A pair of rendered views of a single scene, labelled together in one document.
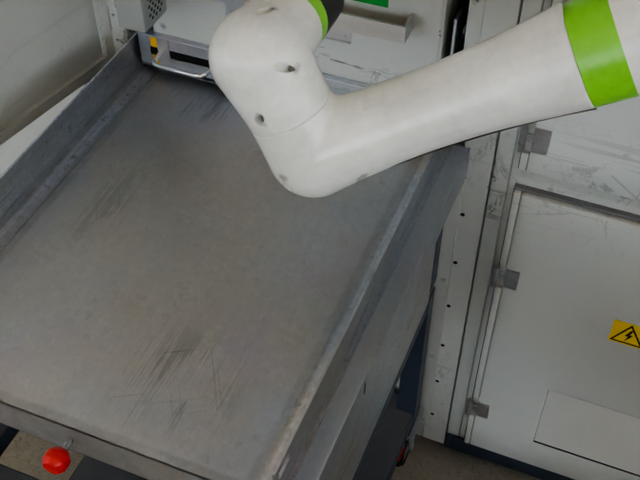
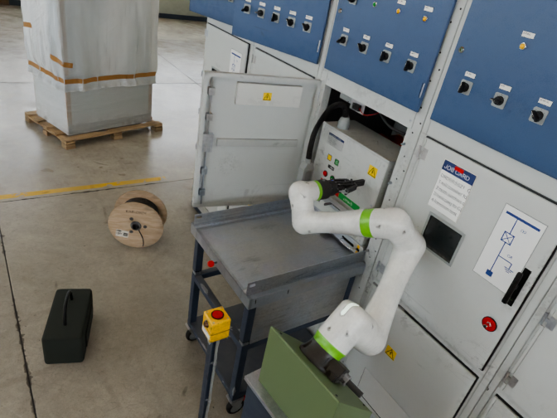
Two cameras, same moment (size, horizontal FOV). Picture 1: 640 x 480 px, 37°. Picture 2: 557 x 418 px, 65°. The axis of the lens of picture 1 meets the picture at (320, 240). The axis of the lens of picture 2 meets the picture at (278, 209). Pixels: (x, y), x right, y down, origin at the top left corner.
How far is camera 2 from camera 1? 1.02 m
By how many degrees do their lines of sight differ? 28
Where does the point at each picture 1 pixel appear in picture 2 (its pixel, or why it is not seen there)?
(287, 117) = (297, 207)
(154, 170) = (281, 226)
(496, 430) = not seen: hidden behind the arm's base
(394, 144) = (317, 225)
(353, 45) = not seen: hidden behind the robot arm
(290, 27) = (308, 187)
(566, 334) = not seen: hidden behind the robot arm
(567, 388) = (370, 368)
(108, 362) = (236, 252)
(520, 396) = (356, 366)
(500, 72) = (345, 216)
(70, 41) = (285, 191)
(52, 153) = (261, 211)
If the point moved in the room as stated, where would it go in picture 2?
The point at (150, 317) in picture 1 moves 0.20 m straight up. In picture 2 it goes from (253, 250) to (259, 216)
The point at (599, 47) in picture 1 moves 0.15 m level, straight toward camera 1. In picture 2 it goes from (365, 218) to (336, 226)
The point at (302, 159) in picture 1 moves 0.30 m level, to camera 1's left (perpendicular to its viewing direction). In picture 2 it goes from (297, 219) to (244, 191)
